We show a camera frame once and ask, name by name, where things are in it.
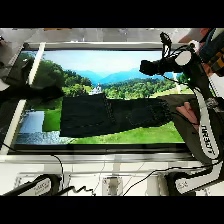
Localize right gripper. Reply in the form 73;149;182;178
138;58;165;77

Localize dark denim jeans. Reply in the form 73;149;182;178
58;93;175;139

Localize heap of clothes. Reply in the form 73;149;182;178
196;28;224;78

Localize pink garment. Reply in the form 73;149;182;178
175;101;201;132

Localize silver frame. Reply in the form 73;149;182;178
0;40;224;197

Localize black coiled cable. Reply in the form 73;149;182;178
60;185;97;197

